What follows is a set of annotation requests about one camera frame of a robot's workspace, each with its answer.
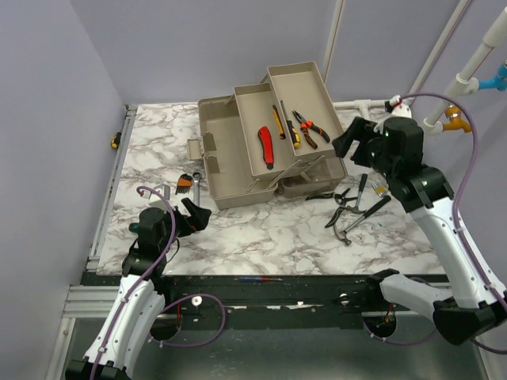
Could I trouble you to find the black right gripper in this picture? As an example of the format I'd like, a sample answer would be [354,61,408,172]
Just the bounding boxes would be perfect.
[334,115,397,180]

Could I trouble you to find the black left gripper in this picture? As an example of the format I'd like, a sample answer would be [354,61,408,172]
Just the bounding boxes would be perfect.
[160,197,211,252]

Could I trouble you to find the orange black needle-nose pliers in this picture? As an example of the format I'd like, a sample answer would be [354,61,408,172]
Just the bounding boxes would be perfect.
[292,109,331,150]

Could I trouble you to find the yellow black handled screwdriver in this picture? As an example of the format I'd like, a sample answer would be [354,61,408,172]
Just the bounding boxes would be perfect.
[280,101,300,149]

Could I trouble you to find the black handled pruning shears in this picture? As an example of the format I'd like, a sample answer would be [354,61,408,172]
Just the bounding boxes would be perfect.
[304,188,357,230]

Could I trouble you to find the yellow utility knife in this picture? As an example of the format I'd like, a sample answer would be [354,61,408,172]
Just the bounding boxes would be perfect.
[273,105,286,139]

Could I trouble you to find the translucent brown tool box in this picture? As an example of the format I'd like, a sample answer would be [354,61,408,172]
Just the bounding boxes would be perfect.
[187,61,347,209]

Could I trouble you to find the red black handled tool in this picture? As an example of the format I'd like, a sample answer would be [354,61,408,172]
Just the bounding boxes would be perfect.
[257,126,274,170]

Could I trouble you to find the yellow black claw hammer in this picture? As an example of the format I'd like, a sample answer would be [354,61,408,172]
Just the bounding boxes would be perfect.
[333,196,391,246]

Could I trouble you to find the small black-handled ball hammer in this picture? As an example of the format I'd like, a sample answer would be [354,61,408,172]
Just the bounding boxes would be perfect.
[346,173,368,215]

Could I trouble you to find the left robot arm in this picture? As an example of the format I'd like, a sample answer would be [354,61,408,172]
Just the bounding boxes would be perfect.
[65,198,212,379]

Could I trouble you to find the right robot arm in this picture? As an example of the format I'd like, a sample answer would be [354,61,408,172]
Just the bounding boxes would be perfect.
[332,116,506,345]

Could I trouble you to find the orange hex key set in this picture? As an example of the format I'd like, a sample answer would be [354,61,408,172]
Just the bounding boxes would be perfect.
[175,173,193,194]

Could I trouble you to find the silver ratchet combination wrench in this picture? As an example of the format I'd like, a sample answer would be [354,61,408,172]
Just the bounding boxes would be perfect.
[192,171,202,207]

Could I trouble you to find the small green screwdriver bit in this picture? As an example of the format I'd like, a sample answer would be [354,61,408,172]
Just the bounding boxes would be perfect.
[128,222,138,232]

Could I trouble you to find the yellow brass tap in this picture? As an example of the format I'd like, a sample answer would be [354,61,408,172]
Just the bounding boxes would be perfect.
[443,105,472,133]

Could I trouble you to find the yellow black screwdriver at edge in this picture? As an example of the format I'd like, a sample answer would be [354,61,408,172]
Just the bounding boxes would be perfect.
[110,131,122,150]

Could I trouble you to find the blue pipe fitting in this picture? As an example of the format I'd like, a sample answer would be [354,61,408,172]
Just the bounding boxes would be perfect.
[477,61,507,92]

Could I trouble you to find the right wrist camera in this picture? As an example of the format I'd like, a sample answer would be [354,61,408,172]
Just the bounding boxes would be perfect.
[384,95,413,119]

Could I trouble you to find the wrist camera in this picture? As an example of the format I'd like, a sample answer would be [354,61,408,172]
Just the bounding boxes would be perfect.
[148,184,170,211]
[384,95,413,119]

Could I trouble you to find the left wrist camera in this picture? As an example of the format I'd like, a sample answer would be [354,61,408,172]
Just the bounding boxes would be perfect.
[148,184,170,211]

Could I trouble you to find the black mounting rail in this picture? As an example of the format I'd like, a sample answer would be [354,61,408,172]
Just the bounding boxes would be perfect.
[84,275,406,340]

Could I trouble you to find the white pvc pipe frame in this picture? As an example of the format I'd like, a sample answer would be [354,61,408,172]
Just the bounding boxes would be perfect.
[322,0,507,120]

